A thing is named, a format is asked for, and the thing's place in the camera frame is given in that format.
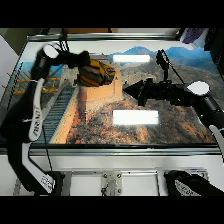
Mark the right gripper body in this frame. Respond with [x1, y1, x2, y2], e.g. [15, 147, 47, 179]
[137, 78, 172, 107]

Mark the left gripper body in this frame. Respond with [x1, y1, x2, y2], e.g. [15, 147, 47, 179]
[69, 50, 92, 69]

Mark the yellow brown striped garment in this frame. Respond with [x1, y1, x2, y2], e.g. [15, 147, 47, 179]
[76, 59, 117, 88]

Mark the purple garment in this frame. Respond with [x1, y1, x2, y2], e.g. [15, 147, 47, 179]
[181, 28, 208, 45]

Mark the black cable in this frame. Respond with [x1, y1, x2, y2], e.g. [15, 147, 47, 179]
[40, 123, 55, 175]

